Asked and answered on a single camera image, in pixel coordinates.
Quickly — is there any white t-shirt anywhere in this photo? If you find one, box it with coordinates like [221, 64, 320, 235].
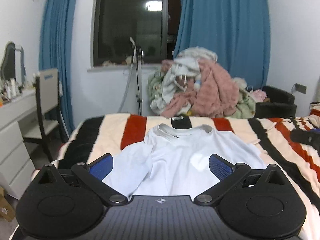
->
[102, 124, 267, 198]

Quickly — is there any pile of light clothes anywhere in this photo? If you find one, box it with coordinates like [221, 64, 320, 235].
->
[148, 47, 267, 119]

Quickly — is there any striped fleece blanket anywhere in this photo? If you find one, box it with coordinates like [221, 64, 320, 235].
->
[51, 112, 320, 240]

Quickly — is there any black armchair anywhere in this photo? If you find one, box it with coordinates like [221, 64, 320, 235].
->
[254, 86, 297, 119]

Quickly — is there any white dressing table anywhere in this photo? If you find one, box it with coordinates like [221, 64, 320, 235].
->
[0, 89, 36, 199]

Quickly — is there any pink fluffy blanket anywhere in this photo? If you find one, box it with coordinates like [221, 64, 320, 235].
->
[161, 59, 239, 118]

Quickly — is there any cardboard box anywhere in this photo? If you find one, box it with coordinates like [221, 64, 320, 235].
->
[0, 187, 15, 222]

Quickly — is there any white black chair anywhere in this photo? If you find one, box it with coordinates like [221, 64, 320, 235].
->
[22, 68, 65, 162]

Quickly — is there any black framed vanity mirror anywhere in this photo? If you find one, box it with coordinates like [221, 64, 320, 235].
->
[1, 41, 27, 85]

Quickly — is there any right blue curtain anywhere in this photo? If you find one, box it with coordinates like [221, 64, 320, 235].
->
[174, 0, 271, 88]

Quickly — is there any blue curtain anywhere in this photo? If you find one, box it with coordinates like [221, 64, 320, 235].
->
[174, 0, 271, 88]
[39, 0, 76, 134]

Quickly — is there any left blue curtain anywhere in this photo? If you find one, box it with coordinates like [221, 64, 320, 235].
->
[39, 0, 76, 134]

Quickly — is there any dark window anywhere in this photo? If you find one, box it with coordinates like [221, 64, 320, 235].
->
[93, 0, 181, 67]

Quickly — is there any wall power socket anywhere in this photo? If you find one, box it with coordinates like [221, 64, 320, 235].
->
[294, 83, 307, 94]

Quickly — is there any camera tripod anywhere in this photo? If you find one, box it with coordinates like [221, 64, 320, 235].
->
[118, 37, 144, 116]

